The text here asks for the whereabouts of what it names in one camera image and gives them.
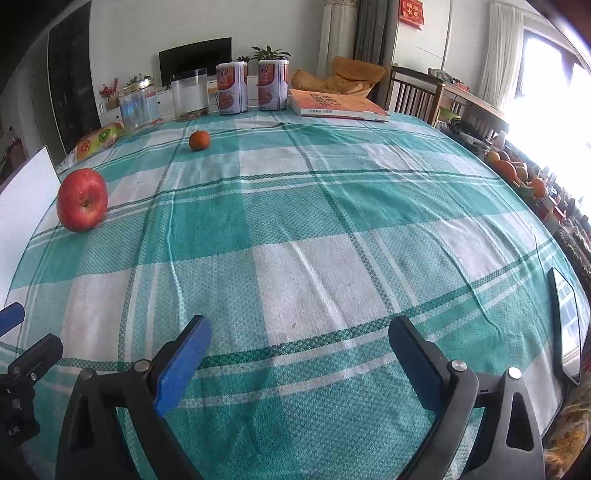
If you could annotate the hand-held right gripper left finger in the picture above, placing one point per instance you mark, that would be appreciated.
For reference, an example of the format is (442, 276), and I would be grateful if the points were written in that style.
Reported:
(182, 364)

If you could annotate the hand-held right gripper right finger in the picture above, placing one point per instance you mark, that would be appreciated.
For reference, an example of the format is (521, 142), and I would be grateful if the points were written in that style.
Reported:
(415, 364)

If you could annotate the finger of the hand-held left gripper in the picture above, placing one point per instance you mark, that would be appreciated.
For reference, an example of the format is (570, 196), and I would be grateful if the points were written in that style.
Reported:
(39, 357)
(11, 318)

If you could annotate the large red apple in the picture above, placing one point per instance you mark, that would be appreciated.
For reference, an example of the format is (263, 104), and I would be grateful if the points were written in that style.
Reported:
(83, 201)

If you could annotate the white foam board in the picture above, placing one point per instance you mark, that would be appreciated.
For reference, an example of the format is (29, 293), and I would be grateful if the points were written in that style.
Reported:
(23, 221)

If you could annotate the teal white plaid tablecloth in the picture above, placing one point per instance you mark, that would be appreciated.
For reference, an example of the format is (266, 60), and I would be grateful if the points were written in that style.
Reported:
(295, 258)

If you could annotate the black smartphone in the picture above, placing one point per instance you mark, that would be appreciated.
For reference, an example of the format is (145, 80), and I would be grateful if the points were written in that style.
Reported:
(565, 323)

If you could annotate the yellow brown patterned cushion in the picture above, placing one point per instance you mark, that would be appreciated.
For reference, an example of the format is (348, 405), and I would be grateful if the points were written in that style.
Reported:
(570, 438)

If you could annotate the pile of oranges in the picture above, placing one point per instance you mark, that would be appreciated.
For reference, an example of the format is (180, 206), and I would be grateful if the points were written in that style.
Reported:
(505, 170)

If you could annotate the small dull orange mandarin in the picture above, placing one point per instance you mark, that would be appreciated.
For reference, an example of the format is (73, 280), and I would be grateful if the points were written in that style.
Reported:
(199, 141)

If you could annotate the glass jar with gold lid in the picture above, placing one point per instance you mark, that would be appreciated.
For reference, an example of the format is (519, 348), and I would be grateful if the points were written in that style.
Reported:
(137, 108)

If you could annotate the red flower plant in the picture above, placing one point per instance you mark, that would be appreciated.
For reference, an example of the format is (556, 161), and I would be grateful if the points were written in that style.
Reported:
(109, 92)

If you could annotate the dark tall cabinet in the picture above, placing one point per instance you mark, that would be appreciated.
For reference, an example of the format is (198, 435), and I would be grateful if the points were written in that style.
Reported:
(74, 78)

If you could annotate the green plastic stool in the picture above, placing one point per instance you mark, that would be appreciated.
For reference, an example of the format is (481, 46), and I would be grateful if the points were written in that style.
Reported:
(446, 114)

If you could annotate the wooden side table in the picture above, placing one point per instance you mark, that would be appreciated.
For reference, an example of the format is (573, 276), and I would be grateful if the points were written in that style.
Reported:
(480, 108)

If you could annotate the clear canister with white lid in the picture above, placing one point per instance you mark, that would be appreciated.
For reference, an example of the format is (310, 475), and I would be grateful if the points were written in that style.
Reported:
(189, 94)

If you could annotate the bushy green potted plant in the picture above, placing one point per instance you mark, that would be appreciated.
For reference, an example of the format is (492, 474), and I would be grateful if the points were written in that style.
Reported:
(138, 80)

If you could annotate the orange cover book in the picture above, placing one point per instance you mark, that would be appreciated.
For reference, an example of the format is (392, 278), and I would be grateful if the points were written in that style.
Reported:
(337, 105)

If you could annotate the wooden slat chair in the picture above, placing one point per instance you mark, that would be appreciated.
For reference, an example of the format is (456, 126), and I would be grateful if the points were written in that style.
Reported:
(411, 92)

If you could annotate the white orange food can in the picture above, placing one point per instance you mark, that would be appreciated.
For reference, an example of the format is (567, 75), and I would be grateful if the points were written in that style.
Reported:
(232, 90)
(273, 85)

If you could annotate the orange cushioned seat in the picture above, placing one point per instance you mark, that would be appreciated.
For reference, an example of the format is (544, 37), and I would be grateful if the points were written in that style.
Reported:
(351, 74)

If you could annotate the black television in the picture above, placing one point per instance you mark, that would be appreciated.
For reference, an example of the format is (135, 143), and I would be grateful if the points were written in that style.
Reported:
(194, 57)

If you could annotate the green leafy potted plant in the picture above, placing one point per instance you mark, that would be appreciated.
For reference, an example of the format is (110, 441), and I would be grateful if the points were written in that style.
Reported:
(270, 53)

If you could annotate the cream window curtain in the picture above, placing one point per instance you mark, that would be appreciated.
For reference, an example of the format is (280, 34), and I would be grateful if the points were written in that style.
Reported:
(501, 50)

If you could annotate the grey curtain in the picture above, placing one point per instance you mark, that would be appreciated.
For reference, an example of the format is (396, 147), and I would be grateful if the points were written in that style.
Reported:
(374, 27)

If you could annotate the white curtain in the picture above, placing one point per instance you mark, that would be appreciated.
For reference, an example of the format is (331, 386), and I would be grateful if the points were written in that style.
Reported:
(337, 32)

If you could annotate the red wall hanging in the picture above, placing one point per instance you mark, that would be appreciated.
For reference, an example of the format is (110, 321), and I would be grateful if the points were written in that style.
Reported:
(411, 14)

